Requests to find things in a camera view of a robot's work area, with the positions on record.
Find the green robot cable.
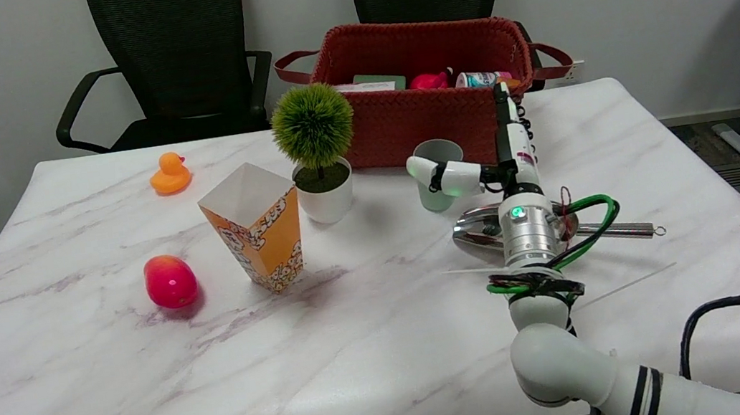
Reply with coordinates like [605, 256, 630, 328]
[475, 191, 631, 297]

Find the pink toy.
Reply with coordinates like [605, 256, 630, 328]
[407, 67, 456, 94]

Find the artificial plant in white pot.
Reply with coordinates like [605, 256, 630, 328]
[265, 78, 369, 231]

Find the orange rubber duck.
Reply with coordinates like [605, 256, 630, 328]
[146, 149, 195, 198]

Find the green plastic cup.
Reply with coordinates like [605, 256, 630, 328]
[411, 135, 471, 216]

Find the red toy mango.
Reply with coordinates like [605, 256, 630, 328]
[141, 250, 202, 313]

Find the red woven basket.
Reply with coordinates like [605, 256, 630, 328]
[270, 0, 586, 195]

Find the white wall outlet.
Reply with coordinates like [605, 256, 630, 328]
[553, 59, 589, 87]

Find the green box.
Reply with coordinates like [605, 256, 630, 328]
[351, 68, 408, 97]

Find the orange popcorn box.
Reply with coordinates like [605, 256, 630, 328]
[193, 156, 312, 302]

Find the shiny metal scoop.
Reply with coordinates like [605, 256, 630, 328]
[449, 180, 668, 267]

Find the printed can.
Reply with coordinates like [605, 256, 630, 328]
[453, 65, 521, 95]

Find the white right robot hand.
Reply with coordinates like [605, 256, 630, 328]
[397, 77, 545, 215]

